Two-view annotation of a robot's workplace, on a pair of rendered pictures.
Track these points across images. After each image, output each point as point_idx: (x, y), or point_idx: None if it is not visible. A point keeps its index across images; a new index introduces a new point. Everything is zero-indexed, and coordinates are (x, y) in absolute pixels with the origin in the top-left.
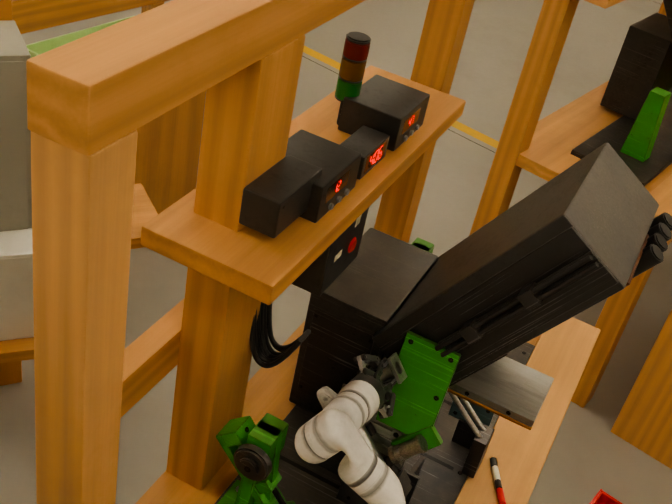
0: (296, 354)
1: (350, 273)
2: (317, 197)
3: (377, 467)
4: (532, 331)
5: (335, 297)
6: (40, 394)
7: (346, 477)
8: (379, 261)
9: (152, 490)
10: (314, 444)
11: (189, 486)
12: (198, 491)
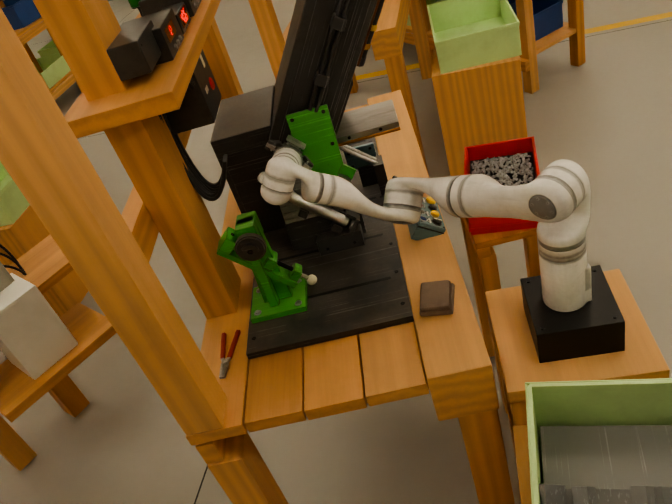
0: (236, 217)
1: (227, 122)
2: (161, 38)
3: (325, 176)
4: (355, 49)
5: (228, 136)
6: (66, 248)
7: (311, 195)
8: (240, 108)
9: (206, 333)
10: (276, 185)
11: (228, 315)
12: (235, 313)
